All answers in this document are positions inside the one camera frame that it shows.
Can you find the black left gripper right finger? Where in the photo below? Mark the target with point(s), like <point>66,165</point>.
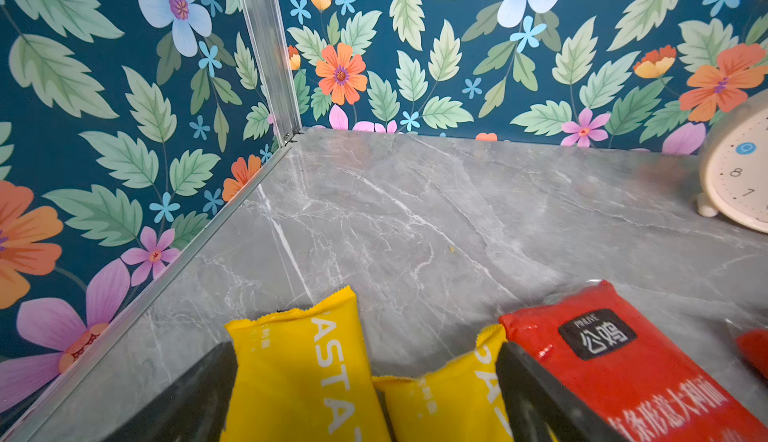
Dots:
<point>539,408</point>

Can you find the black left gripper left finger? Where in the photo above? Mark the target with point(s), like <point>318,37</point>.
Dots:
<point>192,408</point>

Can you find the yellow pasta bag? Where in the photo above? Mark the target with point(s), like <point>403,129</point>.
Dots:
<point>304,375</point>
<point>462,401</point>

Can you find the red spaghetti bag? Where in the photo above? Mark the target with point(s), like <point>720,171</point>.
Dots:
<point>753,346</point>
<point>625,369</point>

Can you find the cream alarm clock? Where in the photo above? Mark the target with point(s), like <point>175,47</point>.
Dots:
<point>733,166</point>

